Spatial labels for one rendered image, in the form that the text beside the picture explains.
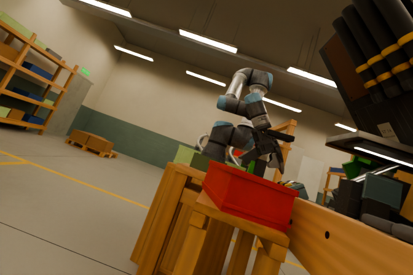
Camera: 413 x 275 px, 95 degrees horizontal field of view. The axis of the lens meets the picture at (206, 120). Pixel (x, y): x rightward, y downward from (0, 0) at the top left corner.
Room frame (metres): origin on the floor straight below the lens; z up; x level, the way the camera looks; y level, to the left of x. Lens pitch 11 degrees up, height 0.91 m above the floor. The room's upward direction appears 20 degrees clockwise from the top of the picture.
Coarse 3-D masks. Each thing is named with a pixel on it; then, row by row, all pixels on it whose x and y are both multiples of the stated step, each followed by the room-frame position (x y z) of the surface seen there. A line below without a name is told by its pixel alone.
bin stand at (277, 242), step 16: (208, 208) 0.54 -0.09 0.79; (192, 224) 0.55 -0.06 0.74; (240, 224) 0.53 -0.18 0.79; (256, 224) 0.54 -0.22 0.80; (192, 240) 0.55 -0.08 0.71; (240, 240) 0.81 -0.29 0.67; (272, 240) 0.52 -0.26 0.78; (288, 240) 0.52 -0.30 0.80; (192, 256) 0.55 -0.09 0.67; (240, 256) 0.80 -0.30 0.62; (256, 256) 0.57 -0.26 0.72; (272, 256) 0.52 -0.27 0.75; (176, 272) 0.55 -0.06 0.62; (192, 272) 0.55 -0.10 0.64; (240, 272) 0.80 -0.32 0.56; (256, 272) 0.53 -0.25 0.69; (272, 272) 0.52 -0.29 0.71
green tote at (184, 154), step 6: (180, 150) 1.71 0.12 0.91; (186, 150) 1.70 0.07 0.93; (192, 150) 1.69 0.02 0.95; (180, 156) 1.71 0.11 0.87; (186, 156) 1.70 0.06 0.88; (192, 156) 1.69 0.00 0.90; (174, 162) 1.72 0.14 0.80; (180, 162) 1.71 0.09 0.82; (186, 162) 1.70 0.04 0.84; (228, 162) 1.63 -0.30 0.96; (240, 168) 1.61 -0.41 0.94
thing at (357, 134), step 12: (360, 132) 0.48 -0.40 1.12; (336, 144) 0.62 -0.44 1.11; (348, 144) 0.55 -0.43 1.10; (360, 144) 0.51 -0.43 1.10; (372, 144) 0.49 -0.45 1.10; (384, 144) 0.48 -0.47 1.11; (396, 144) 0.47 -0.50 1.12; (360, 156) 0.62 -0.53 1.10; (372, 156) 0.60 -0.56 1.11; (384, 156) 0.53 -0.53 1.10; (396, 156) 0.49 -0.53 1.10; (408, 156) 0.47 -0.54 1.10; (396, 168) 0.60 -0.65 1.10; (408, 168) 0.59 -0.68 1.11
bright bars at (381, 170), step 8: (384, 168) 0.58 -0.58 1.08; (392, 168) 0.57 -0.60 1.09; (360, 176) 0.60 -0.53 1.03; (344, 184) 0.61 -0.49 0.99; (352, 184) 0.57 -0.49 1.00; (360, 184) 0.57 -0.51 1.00; (344, 192) 0.60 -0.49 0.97; (352, 192) 0.57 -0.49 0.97; (360, 192) 0.57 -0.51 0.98; (336, 200) 0.63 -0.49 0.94; (344, 200) 0.59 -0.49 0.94; (352, 200) 0.57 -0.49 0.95; (336, 208) 0.62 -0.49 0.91; (344, 208) 0.59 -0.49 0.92; (352, 208) 0.57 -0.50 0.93; (352, 216) 0.57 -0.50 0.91
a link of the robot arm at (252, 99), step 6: (246, 96) 0.79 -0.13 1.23; (252, 96) 0.78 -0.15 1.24; (258, 96) 0.78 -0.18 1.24; (246, 102) 0.80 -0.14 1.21; (252, 102) 0.78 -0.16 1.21; (258, 102) 0.77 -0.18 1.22; (246, 108) 0.83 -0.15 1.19; (252, 108) 0.78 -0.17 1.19; (258, 108) 0.77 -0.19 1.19; (264, 108) 0.78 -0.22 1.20; (252, 114) 0.79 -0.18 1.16; (258, 114) 0.77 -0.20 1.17; (264, 114) 0.81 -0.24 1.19
